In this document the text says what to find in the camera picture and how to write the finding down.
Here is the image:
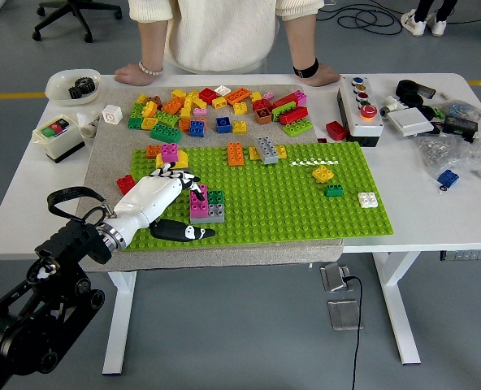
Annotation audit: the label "black wristwatch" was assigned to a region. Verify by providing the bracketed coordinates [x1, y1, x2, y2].
[292, 57, 320, 79]

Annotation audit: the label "clear bags of screws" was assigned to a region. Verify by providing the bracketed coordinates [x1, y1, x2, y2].
[414, 130, 481, 184]

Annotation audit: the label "long lime brick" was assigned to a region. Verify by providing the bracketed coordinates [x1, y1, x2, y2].
[271, 102, 299, 124]

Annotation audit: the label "red two-by-two brick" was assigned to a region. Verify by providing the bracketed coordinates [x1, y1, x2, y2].
[116, 174, 137, 196]
[198, 87, 219, 106]

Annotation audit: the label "person's right hand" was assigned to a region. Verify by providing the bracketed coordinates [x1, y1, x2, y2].
[114, 64, 160, 87]

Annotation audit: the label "brown hollow brick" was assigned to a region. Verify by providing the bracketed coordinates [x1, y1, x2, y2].
[253, 106, 274, 126]

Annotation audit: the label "red two-by-four brick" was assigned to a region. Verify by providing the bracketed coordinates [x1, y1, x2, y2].
[278, 106, 310, 126]

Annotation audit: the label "bead bracelet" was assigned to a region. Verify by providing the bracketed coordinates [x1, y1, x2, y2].
[137, 60, 163, 76]

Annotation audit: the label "yellow arch brick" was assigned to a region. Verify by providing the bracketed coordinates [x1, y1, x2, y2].
[155, 149, 190, 168]

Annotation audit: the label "green studded baseplate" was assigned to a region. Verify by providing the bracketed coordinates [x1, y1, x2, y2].
[120, 141, 395, 253]

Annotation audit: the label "grey two-by-four brick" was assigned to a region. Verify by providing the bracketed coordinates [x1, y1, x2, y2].
[255, 136, 280, 166]
[190, 201, 226, 225]

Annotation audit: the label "white bowl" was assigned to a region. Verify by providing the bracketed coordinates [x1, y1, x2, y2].
[45, 68, 102, 108]

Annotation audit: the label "white red-green switch box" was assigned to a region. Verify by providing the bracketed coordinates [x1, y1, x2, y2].
[32, 113, 87, 164]

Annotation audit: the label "black floor cables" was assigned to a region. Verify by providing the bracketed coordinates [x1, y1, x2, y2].
[317, 0, 481, 36]

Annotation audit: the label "long red brick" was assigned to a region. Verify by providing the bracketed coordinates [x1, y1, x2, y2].
[271, 92, 301, 111]

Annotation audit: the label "metal floor plate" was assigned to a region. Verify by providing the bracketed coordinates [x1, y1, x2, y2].
[327, 299, 364, 332]

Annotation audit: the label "clear bag with blue cable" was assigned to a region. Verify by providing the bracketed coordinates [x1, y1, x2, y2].
[437, 100, 481, 124]

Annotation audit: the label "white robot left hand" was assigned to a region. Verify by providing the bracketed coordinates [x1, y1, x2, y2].
[110, 162, 217, 247]

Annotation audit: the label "white two-by-two brick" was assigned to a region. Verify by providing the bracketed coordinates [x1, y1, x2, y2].
[357, 191, 379, 209]

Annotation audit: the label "white tube fitting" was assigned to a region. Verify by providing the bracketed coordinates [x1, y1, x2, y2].
[75, 110, 102, 140]

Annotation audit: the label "person's left hand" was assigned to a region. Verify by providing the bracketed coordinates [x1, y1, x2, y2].
[301, 63, 342, 88]

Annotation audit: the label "dark green two-by-four brick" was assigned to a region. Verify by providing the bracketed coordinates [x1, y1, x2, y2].
[149, 123, 184, 144]

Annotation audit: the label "grey-brown mat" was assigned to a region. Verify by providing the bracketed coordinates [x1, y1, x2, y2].
[66, 84, 345, 274]

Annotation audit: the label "black office chair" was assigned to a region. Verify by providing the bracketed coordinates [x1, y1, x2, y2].
[32, 0, 124, 44]

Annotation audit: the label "push-button control box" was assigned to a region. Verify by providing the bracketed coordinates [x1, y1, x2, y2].
[336, 75, 385, 148]

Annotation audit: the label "black adapter box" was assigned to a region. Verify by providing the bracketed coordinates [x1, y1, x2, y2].
[442, 115, 479, 144]

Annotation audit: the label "white table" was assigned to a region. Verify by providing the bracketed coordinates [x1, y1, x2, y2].
[0, 72, 481, 377]

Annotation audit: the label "white cube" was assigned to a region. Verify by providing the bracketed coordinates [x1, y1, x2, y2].
[101, 103, 124, 126]

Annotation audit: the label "table height control panel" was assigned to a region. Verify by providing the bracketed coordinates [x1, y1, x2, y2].
[440, 249, 481, 262]

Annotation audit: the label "white plug fitting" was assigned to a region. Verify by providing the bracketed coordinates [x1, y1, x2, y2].
[379, 94, 409, 119]

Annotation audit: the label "white flat switch plate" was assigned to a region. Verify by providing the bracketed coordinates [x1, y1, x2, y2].
[386, 106, 436, 139]

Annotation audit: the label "long yellow brick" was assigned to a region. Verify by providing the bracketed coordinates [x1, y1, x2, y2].
[179, 96, 195, 120]

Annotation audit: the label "person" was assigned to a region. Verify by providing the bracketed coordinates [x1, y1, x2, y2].
[400, 0, 459, 38]
[127, 0, 326, 76]

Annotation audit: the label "metal floor socket box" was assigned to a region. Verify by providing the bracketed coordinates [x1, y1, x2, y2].
[320, 262, 353, 293]

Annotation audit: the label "lime two-by-four brick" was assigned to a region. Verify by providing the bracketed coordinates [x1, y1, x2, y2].
[154, 110, 181, 128]
[282, 120, 314, 138]

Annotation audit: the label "black power cable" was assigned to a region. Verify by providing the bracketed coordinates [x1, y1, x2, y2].
[341, 275, 366, 390]

